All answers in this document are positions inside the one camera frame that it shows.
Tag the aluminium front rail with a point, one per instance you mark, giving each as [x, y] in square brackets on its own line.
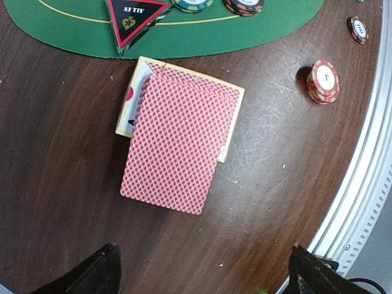
[367, 182]

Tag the card deck box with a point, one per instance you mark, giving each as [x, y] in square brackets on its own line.
[145, 67]

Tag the black triangular all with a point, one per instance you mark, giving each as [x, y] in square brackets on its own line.
[131, 20]

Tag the red orange chip stack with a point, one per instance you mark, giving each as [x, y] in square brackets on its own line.
[323, 83]

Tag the red backed card deck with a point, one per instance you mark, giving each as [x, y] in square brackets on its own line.
[180, 130]

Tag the green 20 chip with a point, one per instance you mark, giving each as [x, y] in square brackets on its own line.
[192, 6]

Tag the green round poker mat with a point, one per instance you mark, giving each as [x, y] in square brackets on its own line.
[84, 27]

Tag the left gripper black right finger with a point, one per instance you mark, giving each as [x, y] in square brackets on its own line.
[309, 275]

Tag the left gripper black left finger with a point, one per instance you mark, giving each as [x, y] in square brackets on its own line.
[99, 273]

